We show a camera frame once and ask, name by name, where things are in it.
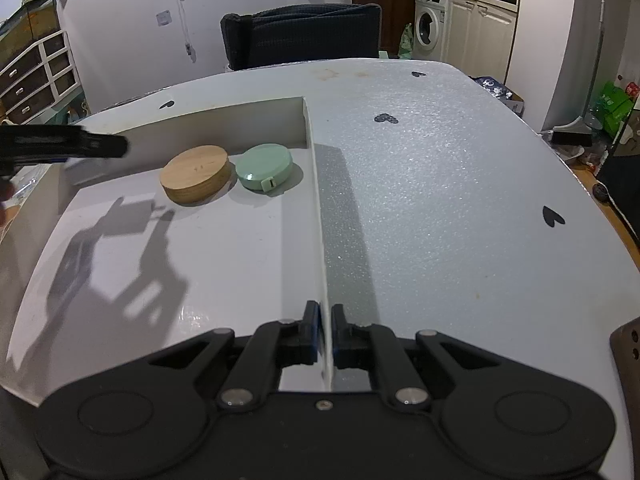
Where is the white washing machine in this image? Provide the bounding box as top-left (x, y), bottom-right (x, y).
top-left (412, 0), bottom-right (449, 61)

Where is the dark fabric chair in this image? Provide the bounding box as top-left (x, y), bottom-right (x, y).
top-left (220, 3), bottom-right (382, 70)

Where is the white shallow tray box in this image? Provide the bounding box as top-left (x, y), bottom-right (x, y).
top-left (1, 96), bottom-right (326, 404)

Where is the round wooden disc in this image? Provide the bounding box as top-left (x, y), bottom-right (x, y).
top-left (160, 145), bottom-right (231, 205)

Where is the mint green tape measure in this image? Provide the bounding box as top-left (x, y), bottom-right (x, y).
top-left (234, 143), bottom-right (294, 193)

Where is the glass fish tank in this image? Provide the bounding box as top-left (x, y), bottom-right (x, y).
top-left (0, 0), bottom-right (61, 67)

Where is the white drawer cabinet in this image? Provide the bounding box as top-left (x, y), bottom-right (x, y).
top-left (1, 30), bottom-right (82, 124)

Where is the wall light switch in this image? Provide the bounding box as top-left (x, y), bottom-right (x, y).
top-left (156, 10), bottom-right (171, 26)

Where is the white kitchen cabinet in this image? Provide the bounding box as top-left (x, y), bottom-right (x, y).
top-left (444, 0), bottom-right (518, 82)

